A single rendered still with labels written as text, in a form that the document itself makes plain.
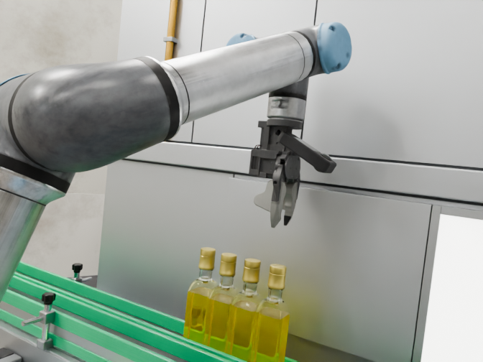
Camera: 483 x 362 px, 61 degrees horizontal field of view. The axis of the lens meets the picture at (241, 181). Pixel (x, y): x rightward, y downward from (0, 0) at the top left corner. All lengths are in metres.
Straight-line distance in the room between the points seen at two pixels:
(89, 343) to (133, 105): 0.71
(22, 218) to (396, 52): 0.77
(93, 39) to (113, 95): 3.74
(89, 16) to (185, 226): 3.24
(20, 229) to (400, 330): 0.72
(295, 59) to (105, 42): 3.65
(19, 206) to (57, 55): 3.56
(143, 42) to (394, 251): 0.91
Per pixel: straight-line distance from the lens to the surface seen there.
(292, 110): 0.81
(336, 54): 0.66
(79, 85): 0.43
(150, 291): 1.27
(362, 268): 0.92
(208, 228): 1.11
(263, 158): 0.82
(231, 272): 0.90
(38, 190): 0.52
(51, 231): 4.07
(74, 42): 4.11
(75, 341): 1.07
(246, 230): 1.02
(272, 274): 0.85
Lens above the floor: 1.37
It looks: 3 degrees down
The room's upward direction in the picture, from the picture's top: 6 degrees clockwise
